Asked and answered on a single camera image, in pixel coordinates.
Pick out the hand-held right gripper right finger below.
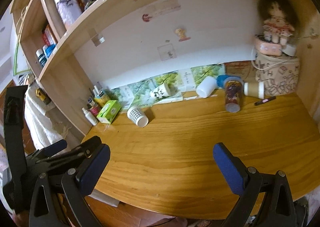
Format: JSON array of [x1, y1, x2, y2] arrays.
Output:
[[213, 142, 298, 227]]

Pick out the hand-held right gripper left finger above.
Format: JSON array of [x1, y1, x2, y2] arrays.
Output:
[[29, 144, 111, 227]]

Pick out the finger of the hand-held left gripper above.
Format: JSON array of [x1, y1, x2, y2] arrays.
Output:
[[35, 136, 104, 175], [26, 139, 67, 165]]

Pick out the checked paper cup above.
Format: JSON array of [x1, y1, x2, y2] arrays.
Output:
[[127, 106, 149, 127]]

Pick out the brown paper cup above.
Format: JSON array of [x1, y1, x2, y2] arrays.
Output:
[[244, 82, 265, 99]]

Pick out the white spray bottle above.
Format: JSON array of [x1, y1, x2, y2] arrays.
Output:
[[82, 108, 98, 126]]

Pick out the white towel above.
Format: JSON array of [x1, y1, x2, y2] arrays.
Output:
[[24, 85, 73, 150]]

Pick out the pink small bottle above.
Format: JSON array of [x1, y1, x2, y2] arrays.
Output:
[[89, 103, 102, 117]]

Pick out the green tissue box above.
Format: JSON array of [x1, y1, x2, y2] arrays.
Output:
[[96, 100, 122, 124]]

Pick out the yellow bottle dark cap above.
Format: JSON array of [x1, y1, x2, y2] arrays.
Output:
[[96, 92, 112, 108]]

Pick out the clear jar blue lid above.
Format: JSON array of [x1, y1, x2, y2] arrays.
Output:
[[216, 75, 243, 113]]

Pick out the black pen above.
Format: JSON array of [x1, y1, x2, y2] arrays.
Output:
[[254, 96, 276, 106]]

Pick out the green-edged board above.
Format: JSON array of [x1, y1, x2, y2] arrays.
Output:
[[13, 38, 30, 77]]

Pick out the white panda mug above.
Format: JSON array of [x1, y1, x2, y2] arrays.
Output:
[[150, 83, 172, 100]]

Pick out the green leaf print poster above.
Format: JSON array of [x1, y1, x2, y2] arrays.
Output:
[[110, 63, 225, 108]]

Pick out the patterned round storage box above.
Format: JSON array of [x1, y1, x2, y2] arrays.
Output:
[[251, 52, 300, 96]]

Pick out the red books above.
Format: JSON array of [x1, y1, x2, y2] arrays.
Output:
[[41, 24, 58, 48]]

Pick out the pink box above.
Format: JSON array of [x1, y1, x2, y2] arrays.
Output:
[[254, 35, 283, 56]]

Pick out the white tape roll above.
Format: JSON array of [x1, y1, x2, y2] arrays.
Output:
[[282, 43, 298, 57]]

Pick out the white canister purple label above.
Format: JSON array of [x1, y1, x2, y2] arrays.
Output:
[[53, 0, 83, 30]]

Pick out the brown-haired doll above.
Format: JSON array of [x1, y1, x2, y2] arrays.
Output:
[[257, 0, 300, 44]]

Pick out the clear wall hook plate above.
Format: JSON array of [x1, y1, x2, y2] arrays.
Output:
[[157, 44, 177, 61]]

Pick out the cartoon figure wall sticker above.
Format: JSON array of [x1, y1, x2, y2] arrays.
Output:
[[175, 28, 191, 42]]

